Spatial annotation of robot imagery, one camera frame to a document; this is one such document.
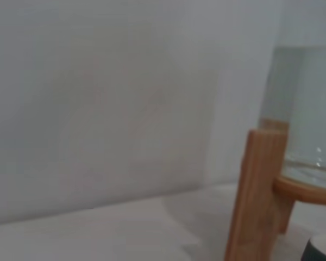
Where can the dark grey ceramic mug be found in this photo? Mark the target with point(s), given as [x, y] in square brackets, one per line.
[322, 250]

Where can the wooden dispenser stand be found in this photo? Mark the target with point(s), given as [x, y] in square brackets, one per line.
[255, 190]

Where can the glass water dispenser jar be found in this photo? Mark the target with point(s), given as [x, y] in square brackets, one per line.
[309, 108]

